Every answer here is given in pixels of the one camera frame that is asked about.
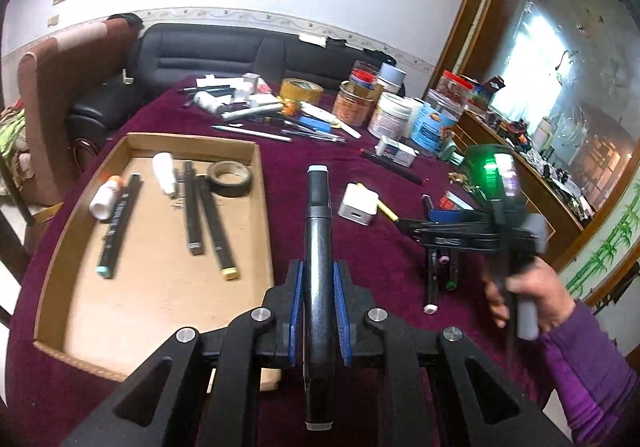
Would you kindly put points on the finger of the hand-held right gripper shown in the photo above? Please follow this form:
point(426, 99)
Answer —
point(452, 216)
point(450, 242)

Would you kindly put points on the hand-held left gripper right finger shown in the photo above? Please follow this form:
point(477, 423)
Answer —
point(342, 312)

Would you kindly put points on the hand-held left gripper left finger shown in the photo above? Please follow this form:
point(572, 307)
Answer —
point(295, 312)

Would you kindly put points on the small printed carton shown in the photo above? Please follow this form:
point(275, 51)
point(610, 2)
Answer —
point(452, 202)

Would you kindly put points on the green-capped black marker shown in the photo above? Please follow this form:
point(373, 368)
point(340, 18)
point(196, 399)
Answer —
point(451, 277)

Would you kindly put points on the pink-capped black marker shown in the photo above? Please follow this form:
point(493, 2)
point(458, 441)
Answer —
point(431, 287)

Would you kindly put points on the red-capped black marker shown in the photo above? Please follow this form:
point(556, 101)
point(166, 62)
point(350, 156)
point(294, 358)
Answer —
point(410, 174)

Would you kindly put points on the yellow and black pen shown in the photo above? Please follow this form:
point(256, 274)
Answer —
point(389, 211)

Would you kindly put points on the yellow-capped black marker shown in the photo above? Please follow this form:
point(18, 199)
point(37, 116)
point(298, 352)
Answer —
point(215, 227)

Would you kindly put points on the black tape roll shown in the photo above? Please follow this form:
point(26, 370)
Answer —
point(235, 191)

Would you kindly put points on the grey-capped black marker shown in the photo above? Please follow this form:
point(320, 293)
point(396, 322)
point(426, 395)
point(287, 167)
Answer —
point(192, 212)

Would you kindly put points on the shallow cardboard tray box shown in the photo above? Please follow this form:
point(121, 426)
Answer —
point(150, 302)

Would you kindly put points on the plain white bottle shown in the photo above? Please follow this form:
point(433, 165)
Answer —
point(164, 174)

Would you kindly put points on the teal-capped black marker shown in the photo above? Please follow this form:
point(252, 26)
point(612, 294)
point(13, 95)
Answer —
point(117, 227)

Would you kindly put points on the white bottle orange cap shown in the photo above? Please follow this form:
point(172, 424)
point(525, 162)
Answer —
point(102, 202)

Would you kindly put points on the person's right forearm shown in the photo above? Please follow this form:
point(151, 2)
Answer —
point(590, 377)

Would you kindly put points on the person's right hand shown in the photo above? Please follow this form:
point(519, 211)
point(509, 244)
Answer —
point(550, 297)

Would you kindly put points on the small white blue box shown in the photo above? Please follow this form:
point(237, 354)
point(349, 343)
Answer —
point(397, 153)

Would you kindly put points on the clear jar blue label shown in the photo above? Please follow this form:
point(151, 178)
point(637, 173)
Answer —
point(430, 127)

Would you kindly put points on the white charger block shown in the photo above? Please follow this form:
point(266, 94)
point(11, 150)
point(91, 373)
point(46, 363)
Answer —
point(357, 204)

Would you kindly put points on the white jar with label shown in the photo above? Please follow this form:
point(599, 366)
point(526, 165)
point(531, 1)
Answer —
point(390, 119)

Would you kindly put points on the clear jar red lid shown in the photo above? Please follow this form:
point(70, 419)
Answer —
point(452, 84)

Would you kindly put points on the orange label jar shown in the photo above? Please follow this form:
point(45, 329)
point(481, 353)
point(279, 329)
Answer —
point(352, 109)

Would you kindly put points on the grey-blue lidded container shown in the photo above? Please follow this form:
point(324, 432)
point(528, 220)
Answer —
point(392, 74)

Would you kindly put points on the dark ballpoint pen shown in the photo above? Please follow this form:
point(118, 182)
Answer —
point(315, 136)

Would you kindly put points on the cabinet mirror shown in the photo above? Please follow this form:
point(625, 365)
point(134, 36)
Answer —
point(575, 77)

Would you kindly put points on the striped jar red lid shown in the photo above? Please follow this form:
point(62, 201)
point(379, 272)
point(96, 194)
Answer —
point(364, 77)

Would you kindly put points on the blue lighter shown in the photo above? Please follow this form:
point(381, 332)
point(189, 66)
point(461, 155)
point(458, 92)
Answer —
point(315, 123)

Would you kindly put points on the white tube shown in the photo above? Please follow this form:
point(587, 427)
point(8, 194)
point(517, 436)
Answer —
point(320, 113)

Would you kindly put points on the silver pen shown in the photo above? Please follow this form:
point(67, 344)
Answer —
point(260, 134)

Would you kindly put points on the wooden sideboard cabinet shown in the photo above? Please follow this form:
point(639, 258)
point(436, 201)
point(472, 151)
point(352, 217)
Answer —
point(480, 27)

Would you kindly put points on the orange toy figure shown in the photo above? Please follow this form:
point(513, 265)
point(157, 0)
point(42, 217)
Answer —
point(287, 107)

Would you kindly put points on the yellow tape roll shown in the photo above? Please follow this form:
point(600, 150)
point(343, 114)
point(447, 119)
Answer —
point(287, 92)

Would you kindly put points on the small white cube box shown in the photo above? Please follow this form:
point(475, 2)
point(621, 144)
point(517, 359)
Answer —
point(251, 87)

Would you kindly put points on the black leather sofa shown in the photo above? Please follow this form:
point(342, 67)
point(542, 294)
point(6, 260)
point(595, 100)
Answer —
point(200, 52)

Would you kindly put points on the small white plastic piece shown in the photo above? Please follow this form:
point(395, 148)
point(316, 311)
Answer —
point(127, 76)

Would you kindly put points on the dark wooden chair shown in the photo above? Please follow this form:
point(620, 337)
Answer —
point(12, 237)

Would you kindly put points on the brown armchair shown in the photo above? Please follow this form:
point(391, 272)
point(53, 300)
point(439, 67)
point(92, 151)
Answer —
point(65, 92)

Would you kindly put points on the pile of printed cloths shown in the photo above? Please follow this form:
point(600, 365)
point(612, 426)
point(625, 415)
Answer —
point(15, 137)

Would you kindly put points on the wall socket plate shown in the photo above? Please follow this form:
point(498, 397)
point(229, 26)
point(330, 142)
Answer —
point(52, 20)

